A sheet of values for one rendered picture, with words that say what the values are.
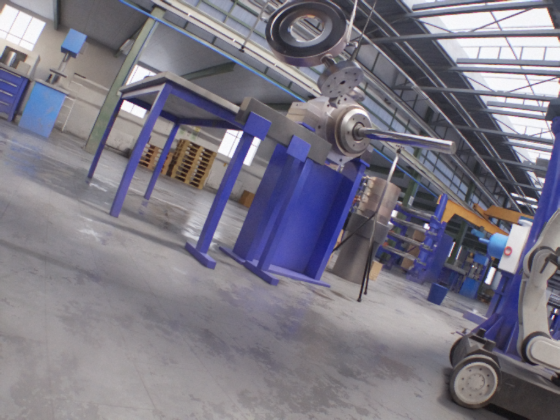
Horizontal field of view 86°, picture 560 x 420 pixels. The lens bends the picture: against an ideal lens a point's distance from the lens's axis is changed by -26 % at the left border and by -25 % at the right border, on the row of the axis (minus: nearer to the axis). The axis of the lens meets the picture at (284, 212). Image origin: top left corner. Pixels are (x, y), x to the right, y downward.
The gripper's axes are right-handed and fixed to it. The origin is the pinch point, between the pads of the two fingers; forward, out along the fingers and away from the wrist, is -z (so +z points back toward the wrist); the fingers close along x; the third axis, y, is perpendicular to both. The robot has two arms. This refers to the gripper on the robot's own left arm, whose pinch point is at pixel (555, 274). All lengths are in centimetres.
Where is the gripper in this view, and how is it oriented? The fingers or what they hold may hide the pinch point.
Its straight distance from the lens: 150.1
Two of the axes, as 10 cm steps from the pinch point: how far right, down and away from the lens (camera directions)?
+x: -7.3, -5.2, 4.4
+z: 5.4, -8.4, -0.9
